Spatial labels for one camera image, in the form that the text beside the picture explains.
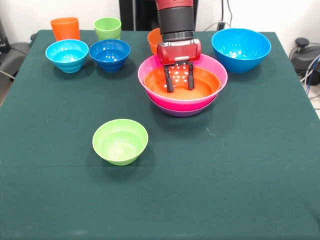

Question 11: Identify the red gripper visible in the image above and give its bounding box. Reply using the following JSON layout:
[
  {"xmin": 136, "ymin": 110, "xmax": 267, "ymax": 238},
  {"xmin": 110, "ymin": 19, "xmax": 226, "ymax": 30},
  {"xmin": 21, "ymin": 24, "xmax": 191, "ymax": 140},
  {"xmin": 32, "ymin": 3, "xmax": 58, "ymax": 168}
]
[{"xmin": 156, "ymin": 38, "xmax": 202, "ymax": 93}]

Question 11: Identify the large pink bowl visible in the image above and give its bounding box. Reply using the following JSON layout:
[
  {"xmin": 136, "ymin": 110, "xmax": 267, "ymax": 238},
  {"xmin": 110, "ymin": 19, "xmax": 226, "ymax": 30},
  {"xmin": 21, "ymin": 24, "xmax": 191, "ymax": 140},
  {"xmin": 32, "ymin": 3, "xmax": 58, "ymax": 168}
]
[{"xmin": 137, "ymin": 52, "xmax": 229, "ymax": 113}]

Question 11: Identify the wide orange bowl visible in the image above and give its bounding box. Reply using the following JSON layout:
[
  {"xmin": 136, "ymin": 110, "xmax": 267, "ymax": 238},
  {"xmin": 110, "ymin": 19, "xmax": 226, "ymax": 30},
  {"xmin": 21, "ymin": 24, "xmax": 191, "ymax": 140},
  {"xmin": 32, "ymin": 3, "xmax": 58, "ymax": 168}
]
[{"xmin": 144, "ymin": 66, "xmax": 222, "ymax": 100}]

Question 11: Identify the purple bowl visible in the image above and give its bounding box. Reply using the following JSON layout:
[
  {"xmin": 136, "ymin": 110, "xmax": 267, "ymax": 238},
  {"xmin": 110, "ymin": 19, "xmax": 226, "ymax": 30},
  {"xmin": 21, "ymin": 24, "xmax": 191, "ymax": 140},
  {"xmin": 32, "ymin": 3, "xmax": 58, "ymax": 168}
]
[{"xmin": 158, "ymin": 103, "xmax": 215, "ymax": 118}]

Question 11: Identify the small dark blue bowl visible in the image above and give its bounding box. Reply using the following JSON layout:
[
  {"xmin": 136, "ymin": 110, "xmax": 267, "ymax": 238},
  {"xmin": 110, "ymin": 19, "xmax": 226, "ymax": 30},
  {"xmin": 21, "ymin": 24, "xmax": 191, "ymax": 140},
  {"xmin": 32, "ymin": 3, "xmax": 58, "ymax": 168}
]
[{"xmin": 88, "ymin": 39, "xmax": 131, "ymax": 73}]

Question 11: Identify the small light blue bowl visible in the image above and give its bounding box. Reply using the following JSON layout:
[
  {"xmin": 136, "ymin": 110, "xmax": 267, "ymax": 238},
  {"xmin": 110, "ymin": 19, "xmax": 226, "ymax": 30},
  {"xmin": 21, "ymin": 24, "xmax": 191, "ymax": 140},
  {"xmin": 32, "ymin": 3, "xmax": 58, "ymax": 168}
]
[{"xmin": 45, "ymin": 39, "xmax": 90, "ymax": 74}]

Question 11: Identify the orange cup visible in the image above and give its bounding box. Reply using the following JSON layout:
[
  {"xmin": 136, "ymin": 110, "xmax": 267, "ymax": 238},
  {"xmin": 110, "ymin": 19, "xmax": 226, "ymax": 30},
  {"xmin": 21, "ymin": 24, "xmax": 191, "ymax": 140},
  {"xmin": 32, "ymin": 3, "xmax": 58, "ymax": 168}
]
[{"xmin": 50, "ymin": 16, "xmax": 81, "ymax": 42}]

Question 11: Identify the small deep orange bowl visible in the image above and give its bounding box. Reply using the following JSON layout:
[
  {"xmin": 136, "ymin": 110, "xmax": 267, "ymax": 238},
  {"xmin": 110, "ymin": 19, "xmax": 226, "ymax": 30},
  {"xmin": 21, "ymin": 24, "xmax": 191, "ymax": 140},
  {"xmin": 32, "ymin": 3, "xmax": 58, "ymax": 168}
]
[{"xmin": 147, "ymin": 27, "xmax": 164, "ymax": 56}]

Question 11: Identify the medium blue bowl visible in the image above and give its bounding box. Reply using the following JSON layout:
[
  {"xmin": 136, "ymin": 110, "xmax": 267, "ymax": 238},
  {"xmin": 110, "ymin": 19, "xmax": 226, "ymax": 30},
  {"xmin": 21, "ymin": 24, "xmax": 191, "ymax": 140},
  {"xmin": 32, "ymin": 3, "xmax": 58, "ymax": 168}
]
[{"xmin": 211, "ymin": 27, "xmax": 272, "ymax": 74}]

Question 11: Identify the green cup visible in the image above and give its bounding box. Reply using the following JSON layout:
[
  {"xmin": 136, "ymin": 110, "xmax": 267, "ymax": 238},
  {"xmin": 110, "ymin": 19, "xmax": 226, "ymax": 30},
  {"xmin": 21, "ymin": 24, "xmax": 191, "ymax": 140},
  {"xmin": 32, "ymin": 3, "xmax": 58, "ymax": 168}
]
[{"xmin": 93, "ymin": 16, "xmax": 122, "ymax": 41}]

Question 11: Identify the small green bowl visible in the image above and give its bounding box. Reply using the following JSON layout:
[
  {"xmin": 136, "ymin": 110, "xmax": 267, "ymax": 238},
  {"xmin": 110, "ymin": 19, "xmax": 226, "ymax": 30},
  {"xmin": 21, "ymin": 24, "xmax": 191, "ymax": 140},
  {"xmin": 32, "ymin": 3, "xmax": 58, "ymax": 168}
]
[{"xmin": 92, "ymin": 118, "xmax": 149, "ymax": 166}]

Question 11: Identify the dark green tablecloth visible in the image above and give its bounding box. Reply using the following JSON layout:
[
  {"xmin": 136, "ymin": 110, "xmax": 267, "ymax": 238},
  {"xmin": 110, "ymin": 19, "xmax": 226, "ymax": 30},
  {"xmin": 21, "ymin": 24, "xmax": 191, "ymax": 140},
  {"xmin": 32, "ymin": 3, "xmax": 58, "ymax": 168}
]
[{"xmin": 0, "ymin": 29, "xmax": 320, "ymax": 240}]

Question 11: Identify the grey wheeled floor base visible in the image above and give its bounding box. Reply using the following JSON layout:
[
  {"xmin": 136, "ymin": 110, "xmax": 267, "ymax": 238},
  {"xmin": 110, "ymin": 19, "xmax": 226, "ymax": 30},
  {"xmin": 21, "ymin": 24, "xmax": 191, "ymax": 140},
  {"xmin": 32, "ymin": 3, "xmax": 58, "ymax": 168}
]
[
  {"xmin": 0, "ymin": 42, "xmax": 32, "ymax": 76},
  {"xmin": 289, "ymin": 37, "xmax": 320, "ymax": 76}
]

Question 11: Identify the tangle of floor cables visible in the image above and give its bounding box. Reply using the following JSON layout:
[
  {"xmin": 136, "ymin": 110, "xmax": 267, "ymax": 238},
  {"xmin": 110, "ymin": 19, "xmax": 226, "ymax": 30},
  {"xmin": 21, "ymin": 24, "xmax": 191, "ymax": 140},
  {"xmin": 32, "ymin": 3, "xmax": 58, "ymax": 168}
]
[{"xmin": 299, "ymin": 53, "xmax": 320, "ymax": 111}]

